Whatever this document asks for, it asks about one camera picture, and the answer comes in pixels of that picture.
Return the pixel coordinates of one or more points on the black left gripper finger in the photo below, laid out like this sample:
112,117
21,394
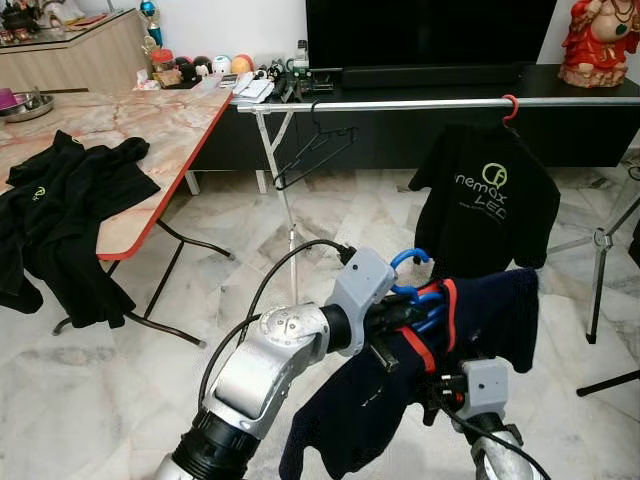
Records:
425,325
424,295

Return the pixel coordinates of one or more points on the blue plastic hanger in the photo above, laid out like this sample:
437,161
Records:
408,253

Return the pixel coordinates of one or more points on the navy shirt with red collar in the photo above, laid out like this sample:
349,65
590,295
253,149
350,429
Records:
480,310

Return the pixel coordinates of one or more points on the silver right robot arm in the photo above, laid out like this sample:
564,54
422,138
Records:
500,455

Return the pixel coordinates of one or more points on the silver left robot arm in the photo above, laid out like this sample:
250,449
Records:
255,385

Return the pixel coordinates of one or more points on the red plastic hanger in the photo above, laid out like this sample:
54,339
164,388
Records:
517,107

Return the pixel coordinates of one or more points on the black shirt with green logo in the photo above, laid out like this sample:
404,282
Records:
480,215

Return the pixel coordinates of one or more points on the silver metal clothes rack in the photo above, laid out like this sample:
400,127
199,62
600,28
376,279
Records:
420,103

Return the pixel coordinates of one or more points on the black soundbar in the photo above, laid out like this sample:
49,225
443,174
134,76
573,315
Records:
430,76

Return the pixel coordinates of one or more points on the black TV console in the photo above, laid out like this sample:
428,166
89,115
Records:
600,135

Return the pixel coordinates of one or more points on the stack of papers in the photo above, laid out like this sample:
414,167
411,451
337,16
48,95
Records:
252,90

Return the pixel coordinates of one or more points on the black television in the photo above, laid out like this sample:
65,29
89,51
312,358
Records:
430,30

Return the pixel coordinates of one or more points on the orange round figurine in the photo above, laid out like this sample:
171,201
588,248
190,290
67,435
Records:
243,64

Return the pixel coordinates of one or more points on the red laughing Buddha statue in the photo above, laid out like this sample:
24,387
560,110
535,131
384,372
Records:
595,50

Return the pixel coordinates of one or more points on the white round figurine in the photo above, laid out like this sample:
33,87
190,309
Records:
221,65

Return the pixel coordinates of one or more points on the black round figurine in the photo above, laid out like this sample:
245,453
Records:
185,68

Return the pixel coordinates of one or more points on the black hooded garment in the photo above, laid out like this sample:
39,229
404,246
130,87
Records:
70,220

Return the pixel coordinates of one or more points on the pink tissue pack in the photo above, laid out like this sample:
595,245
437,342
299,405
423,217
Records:
147,84

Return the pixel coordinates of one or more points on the marble table with red edge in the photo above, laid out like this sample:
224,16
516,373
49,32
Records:
110,125

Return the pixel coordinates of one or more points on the jar with red lid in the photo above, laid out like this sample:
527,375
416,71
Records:
163,55

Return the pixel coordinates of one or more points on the blue and gold trophy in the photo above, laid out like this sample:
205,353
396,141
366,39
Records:
149,10

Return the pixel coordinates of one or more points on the wooden drawer cabinet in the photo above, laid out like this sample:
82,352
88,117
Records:
80,62

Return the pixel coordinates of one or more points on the steel bowl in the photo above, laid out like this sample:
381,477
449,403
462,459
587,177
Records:
35,108

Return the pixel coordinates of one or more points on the red envelope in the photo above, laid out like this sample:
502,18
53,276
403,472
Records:
88,19

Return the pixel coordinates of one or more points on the purple cup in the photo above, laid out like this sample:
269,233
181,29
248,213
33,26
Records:
8,98

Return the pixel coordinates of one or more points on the black teapot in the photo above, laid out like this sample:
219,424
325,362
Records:
15,12

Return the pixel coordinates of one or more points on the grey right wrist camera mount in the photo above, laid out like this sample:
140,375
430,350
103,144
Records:
488,388

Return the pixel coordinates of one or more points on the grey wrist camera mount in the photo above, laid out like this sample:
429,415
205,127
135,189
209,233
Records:
362,278
488,388

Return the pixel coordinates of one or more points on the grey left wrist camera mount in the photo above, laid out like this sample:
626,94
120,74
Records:
362,278

